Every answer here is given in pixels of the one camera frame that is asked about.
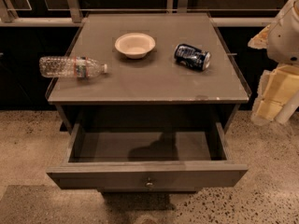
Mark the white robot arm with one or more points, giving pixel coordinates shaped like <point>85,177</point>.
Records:
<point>283,36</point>

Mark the metal railing frame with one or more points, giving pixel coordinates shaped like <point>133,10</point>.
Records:
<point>225,13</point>

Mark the round metal drawer knob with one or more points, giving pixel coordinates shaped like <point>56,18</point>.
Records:
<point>149,184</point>

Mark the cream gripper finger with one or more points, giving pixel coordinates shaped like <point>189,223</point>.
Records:
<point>264,111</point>
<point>260,41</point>

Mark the clear plastic water bottle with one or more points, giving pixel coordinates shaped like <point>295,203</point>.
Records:
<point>78,67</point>

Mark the grey wooden cabinet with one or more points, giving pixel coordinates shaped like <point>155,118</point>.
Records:
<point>155,79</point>

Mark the open grey top drawer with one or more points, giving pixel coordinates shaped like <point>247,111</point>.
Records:
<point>116,160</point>

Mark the blue pepsi can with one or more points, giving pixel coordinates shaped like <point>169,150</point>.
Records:
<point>192,57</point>

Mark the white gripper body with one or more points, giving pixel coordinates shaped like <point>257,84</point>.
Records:
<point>284,40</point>

